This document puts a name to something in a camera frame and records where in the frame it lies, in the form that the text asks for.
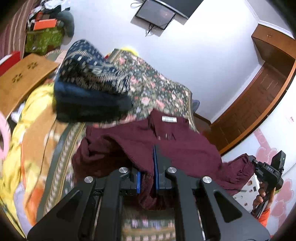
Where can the small black wall monitor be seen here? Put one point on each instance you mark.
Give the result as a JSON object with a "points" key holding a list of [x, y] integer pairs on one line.
{"points": [[156, 14]]}

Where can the patterned navy folded cloth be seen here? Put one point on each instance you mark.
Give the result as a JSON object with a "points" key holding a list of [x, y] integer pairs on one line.
{"points": [[87, 68]]}

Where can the green storage box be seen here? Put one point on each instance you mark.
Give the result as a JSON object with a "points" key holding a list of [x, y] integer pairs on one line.
{"points": [[43, 41]]}

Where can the black wall television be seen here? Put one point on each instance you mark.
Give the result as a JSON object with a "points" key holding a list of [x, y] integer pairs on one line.
{"points": [[185, 8]]}

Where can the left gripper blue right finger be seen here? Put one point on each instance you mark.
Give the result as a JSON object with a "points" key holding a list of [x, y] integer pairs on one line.
{"points": [[193, 202]]}

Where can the brown wooden door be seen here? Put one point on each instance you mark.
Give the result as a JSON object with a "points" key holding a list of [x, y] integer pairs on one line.
{"points": [[249, 106]]}

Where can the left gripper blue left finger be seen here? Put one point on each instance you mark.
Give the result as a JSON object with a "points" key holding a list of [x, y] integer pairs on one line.
{"points": [[117, 185]]}

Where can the maroon button shirt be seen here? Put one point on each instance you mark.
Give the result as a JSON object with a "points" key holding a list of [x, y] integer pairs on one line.
{"points": [[104, 150]]}

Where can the yellow orange blanket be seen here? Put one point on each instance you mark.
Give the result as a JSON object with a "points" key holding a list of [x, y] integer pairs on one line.
{"points": [[26, 166]]}

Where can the orange box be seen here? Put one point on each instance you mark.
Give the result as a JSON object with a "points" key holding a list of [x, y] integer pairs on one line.
{"points": [[44, 24]]}

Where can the red box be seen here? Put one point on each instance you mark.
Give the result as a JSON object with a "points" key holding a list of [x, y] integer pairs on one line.
{"points": [[8, 61]]}

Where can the yellow headboard object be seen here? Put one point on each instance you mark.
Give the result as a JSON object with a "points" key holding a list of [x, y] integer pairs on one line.
{"points": [[130, 50]]}

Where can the striped pink curtain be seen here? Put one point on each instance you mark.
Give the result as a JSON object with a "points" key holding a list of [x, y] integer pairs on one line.
{"points": [[13, 37]]}

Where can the grey cloth pile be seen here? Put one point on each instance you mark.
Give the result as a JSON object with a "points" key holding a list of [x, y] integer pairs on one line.
{"points": [[67, 18]]}

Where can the wooden overhead cabinet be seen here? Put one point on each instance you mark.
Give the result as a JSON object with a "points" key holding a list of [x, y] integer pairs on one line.
{"points": [[275, 48]]}

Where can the dark blue folded clothes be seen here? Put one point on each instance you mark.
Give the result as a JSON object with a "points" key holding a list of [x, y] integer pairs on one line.
{"points": [[75, 104]]}

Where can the person right hand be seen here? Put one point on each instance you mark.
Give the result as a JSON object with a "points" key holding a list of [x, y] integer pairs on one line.
{"points": [[260, 198]]}

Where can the floral bed cover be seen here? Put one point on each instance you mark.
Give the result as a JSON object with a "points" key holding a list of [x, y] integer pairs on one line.
{"points": [[148, 90]]}

